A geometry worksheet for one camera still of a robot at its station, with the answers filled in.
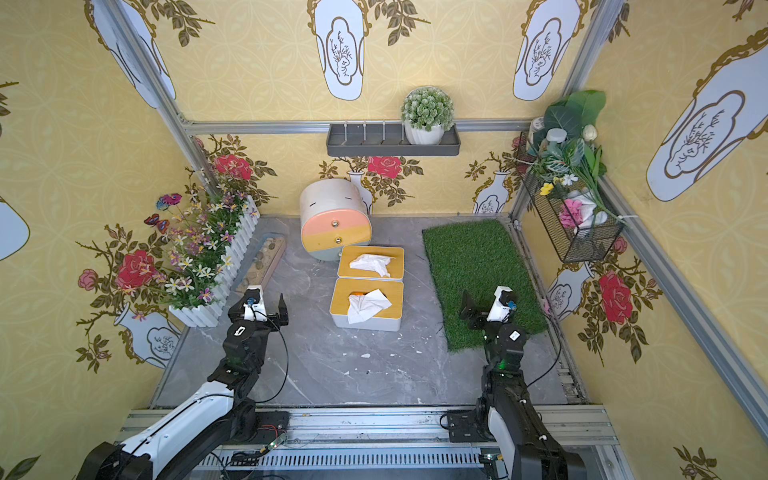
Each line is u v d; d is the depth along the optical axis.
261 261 1.04
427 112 0.73
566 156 0.76
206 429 0.55
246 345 0.63
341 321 0.88
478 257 1.06
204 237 0.91
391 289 0.90
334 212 0.90
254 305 0.69
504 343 0.62
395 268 0.94
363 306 0.84
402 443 0.73
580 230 0.66
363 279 0.92
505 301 0.69
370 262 0.89
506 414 0.57
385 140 0.92
